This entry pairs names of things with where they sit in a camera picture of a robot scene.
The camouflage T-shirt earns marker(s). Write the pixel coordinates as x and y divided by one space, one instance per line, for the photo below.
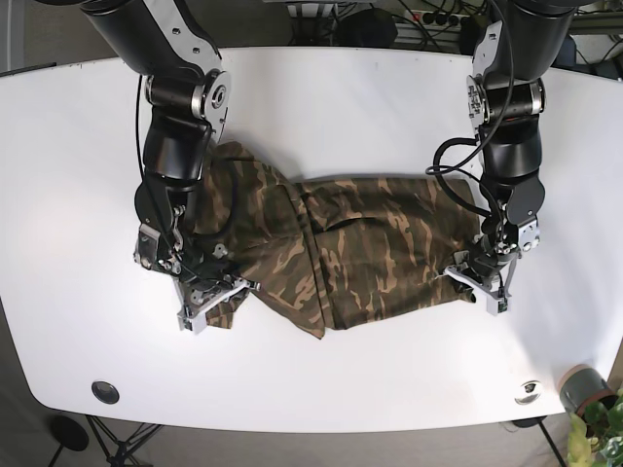
332 253

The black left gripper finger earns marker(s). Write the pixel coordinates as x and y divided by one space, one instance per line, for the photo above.
466 284
501 299

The black tripod stand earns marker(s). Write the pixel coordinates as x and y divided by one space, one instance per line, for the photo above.
71 435

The potted green plant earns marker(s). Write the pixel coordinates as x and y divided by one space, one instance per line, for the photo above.
595 412

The black table grommet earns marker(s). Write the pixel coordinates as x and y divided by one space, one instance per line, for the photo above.
105 392

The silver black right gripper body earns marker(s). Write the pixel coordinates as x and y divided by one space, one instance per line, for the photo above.
191 268

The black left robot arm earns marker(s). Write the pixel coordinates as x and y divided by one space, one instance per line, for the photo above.
495 173

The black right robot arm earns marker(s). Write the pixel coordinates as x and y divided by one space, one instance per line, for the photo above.
182 78

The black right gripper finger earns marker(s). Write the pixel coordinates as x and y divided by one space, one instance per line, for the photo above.
236 284
200 310

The silver table grommet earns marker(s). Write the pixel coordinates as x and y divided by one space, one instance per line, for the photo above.
528 392

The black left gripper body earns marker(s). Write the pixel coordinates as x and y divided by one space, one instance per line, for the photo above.
509 243

